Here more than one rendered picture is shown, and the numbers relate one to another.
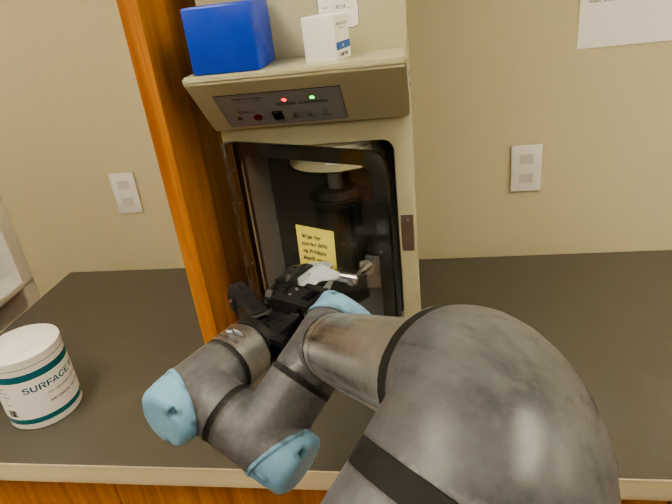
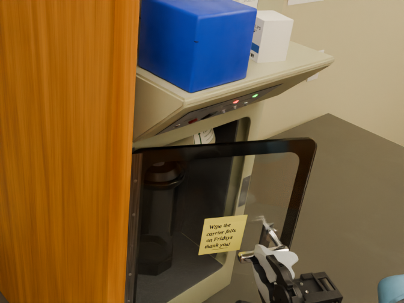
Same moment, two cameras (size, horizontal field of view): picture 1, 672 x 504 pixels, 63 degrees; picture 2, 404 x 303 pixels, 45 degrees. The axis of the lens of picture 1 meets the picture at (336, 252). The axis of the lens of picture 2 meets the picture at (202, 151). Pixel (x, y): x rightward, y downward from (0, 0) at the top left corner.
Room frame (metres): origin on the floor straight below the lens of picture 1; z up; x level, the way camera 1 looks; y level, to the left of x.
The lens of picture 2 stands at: (0.54, 0.60, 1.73)
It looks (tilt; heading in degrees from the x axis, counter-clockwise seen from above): 30 degrees down; 301
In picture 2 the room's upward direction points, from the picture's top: 8 degrees clockwise
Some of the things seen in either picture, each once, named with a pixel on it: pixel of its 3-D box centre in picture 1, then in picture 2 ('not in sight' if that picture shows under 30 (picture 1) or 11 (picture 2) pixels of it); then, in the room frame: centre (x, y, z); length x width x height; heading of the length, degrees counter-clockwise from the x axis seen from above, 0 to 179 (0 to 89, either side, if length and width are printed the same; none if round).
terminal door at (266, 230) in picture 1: (314, 260); (213, 246); (0.84, 0.04, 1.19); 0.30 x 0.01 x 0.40; 54
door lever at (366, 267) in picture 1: (340, 270); (261, 247); (0.77, 0.00, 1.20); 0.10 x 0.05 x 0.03; 54
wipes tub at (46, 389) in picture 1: (34, 375); not in sight; (0.86, 0.59, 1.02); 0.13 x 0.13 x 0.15
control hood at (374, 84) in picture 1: (302, 96); (235, 94); (0.86, 0.02, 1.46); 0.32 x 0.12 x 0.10; 80
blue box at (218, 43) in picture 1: (230, 36); (196, 38); (0.87, 0.12, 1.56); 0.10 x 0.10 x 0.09; 80
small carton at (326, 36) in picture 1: (326, 37); (265, 36); (0.85, -0.02, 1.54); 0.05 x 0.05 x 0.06; 63
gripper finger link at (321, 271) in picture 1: (323, 274); (279, 258); (0.73, 0.02, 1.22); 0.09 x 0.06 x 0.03; 144
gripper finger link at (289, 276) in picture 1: (293, 284); (281, 280); (0.71, 0.07, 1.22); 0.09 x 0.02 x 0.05; 144
